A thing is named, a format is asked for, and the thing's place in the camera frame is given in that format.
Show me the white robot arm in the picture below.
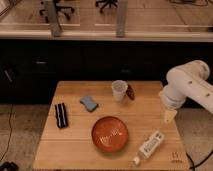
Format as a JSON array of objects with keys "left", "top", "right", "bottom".
[{"left": 159, "top": 60, "right": 213, "bottom": 123}]

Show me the orange ceramic bowl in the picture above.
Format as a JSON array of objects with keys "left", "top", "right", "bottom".
[{"left": 91, "top": 116, "right": 129, "bottom": 153}]

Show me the white plastic bottle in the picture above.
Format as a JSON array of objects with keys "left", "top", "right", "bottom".
[{"left": 132, "top": 130, "right": 165, "bottom": 166}]

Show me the dark red brown object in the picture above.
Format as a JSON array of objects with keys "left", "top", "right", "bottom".
[{"left": 126, "top": 85, "right": 135, "bottom": 100}]

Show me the blue sponge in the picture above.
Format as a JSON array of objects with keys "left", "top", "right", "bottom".
[{"left": 80, "top": 96, "right": 98, "bottom": 112}]

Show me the black office chair right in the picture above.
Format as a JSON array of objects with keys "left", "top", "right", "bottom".
[{"left": 95, "top": 0, "right": 118, "bottom": 13}]

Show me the black office chair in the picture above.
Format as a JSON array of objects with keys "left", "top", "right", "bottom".
[
  {"left": 39, "top": 0, "right": 75, "bottom": 20},
  {"left": 95, "top": 0, "right": 118, "bottom": 13}
]

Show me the black office chair left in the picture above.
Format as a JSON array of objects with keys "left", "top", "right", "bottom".
[{"left": 39, "top": 0, "right": 75, "bottom": 20}]

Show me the black device on floor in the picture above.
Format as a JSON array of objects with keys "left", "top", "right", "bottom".
[{"left": 0, "top": 162, "right": 19, "bottom": 171}]

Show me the black cable right floor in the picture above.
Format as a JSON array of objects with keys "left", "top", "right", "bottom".
[{"left": 185, "top": 151, "right": 213, "bottom": 171}]

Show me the black cable floor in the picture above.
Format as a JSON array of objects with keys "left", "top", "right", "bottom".
[
  {"left": 185, "top": 151, "right": 213, "bottom": 171},
  {"left": 0, "top": 103, "right": 14, "bottom": 163}
]

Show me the grey metal post right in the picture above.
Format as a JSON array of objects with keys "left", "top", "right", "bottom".
[{"left": 116, "top": 0, "right": 128, "bottom": 37}]

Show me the grey metal post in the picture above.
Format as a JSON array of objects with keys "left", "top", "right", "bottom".
[
  {"left": 45, "top": 0, "right": 62, "bottom": 37},
  {"left": 116, "top": 0, "right": 128, "bottom": 37}
]

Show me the grey metal post left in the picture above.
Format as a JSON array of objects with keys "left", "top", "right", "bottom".
[{"left": 45, "top": 0, "right": 62, "bottom": 37}]

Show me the black cable left floor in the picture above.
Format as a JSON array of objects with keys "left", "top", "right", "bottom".
[{"left": 0, "top": 103, "right": 14, "bottom": 163}]

